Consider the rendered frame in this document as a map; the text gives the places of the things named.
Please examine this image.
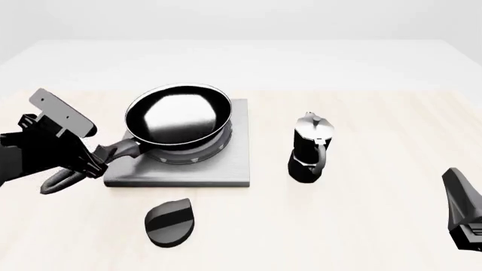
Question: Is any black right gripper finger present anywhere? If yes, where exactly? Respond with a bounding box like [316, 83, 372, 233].
[441, 167, 482, 233]

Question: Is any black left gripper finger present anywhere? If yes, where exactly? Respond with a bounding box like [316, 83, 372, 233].
[72, 148, 110, 179]
[92, 144, 117, 165]

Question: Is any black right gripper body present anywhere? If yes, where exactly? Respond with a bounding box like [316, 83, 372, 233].
[448, 217, 482, 252]

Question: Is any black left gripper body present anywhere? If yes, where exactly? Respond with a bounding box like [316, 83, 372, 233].
[17, 113, 84, 172]

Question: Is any black frying pan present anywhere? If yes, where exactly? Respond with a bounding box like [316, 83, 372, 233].
[39, 82, 233, 196]

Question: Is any round black stove knob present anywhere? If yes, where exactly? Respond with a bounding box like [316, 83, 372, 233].
[144, 197, 196, 250]

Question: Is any flat grey stove plate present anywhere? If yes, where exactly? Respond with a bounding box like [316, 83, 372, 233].
[102, 98, 252, 189]

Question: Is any flat grey plate on stalk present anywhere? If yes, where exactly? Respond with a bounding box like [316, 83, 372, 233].
[29, 87, 98, 140]

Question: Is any black and silver moka pot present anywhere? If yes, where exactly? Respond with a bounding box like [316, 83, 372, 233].
[287, 111, 336, 184]

